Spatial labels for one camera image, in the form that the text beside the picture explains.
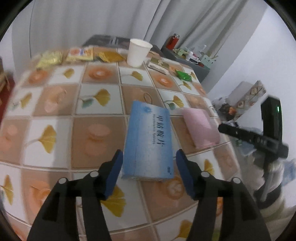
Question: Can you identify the pink sponge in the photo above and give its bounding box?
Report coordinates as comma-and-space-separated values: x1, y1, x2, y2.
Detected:
182, 108, 220, 150

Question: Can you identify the small white bottle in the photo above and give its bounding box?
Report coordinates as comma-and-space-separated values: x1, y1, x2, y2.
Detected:
186, 51, 194, 61

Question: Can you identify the yellow green snack packet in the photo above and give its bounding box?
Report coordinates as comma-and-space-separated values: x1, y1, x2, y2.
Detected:
36, 51, 63, 69

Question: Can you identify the patterned tablecloth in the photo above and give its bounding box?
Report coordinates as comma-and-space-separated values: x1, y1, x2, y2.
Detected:
1, 51, 238, 240

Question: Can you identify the gold foil packet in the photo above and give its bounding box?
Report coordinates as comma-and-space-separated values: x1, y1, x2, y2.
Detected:
96, 51, 125, 63

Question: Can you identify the dark snack bag on floor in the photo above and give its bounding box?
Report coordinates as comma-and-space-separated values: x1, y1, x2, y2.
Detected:
219, 103, 237, 121

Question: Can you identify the blue white medicine box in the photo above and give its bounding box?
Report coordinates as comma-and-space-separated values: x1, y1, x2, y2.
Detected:
122, 101, 174, 181

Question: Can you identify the orange yellow snack packet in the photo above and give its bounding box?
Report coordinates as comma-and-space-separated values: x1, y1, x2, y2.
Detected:
65, 47, 93, 62

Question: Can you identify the red thermos bottle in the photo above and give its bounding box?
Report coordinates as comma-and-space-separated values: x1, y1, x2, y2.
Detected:
166, 34, 180, 50

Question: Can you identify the patterned rolled mat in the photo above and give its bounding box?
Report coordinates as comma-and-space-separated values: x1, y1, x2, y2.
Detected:
235, 80, 266, 119

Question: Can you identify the green storage basket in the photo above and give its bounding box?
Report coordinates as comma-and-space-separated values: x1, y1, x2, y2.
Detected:
200, 54, 216, 69

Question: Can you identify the small green packet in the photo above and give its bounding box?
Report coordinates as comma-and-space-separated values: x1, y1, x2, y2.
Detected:
175, 70, 192, 82

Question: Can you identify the gold white small box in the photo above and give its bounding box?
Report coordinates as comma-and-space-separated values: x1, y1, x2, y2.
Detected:
147, 57, 170, 75

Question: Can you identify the white paper cup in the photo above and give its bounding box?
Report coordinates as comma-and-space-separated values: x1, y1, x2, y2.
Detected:
126, 39, 152, 67

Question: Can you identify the white fluffy blanket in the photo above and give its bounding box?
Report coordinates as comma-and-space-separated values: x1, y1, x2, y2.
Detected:
240, 138, 296, 241

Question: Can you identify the grey curtain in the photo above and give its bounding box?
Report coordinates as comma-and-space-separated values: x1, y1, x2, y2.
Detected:
11, 0, 253, 75

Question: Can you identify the grey cabinet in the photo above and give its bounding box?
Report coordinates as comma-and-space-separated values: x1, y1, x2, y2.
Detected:
161, 47, 210, 83

